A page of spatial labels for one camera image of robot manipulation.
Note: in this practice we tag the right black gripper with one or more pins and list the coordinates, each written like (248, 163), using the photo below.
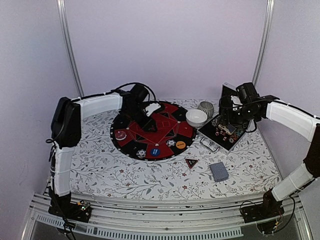
(226, 115)

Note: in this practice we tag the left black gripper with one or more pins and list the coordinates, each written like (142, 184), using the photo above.
(149, 123)

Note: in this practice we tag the clear red dealer button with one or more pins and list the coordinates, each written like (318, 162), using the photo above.
(120, 135)

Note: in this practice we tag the blue small blind button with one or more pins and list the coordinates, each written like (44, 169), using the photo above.
(155, 152)

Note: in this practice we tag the blue ten poker chip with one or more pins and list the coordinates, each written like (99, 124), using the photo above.
(141, 154)

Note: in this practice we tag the orange big blind button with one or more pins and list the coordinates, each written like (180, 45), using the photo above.
(180, 145)

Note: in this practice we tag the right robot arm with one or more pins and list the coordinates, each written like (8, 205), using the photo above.
(244, 104)

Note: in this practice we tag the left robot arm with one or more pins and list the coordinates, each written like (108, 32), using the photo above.
(66, 125)

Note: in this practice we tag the card deck in case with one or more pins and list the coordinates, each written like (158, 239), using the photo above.
(229, 129)

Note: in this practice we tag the poker chip stack left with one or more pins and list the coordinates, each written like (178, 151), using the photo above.
(216, 121)

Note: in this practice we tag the round red black poker mat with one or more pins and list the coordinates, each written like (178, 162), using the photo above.
(171, 137)

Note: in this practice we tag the aluminium poker chip case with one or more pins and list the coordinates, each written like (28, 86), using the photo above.
(218, 138)

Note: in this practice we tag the grey striped ceramic mug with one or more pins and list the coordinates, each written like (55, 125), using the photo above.
(207, 107)

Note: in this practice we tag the white ceramic bowl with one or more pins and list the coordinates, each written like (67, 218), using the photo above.
(196, 118)

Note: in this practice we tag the black triangular all-in marker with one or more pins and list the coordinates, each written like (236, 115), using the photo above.
(191, 162)

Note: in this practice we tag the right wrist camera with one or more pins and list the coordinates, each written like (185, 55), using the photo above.
(235, 103)

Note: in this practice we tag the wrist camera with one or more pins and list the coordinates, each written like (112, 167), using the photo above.
(235, 103)
(151, 108)

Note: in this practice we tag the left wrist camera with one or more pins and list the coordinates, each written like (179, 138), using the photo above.
(151, 108)

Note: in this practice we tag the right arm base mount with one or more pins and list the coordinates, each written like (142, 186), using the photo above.
(269, 208)

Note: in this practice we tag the aluminium front rail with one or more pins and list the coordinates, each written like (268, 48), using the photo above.
(200, 219)

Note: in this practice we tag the right aluminium frame post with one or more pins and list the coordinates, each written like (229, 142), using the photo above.
(270, 5)

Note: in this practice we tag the aluminium frame post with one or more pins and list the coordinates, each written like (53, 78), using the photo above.
(270, 5)
(61, 7)

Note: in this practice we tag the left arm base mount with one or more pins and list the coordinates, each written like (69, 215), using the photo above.
(62, 206)

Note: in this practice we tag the left aluminium frame post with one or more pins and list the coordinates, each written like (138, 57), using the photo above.
(61, 7)

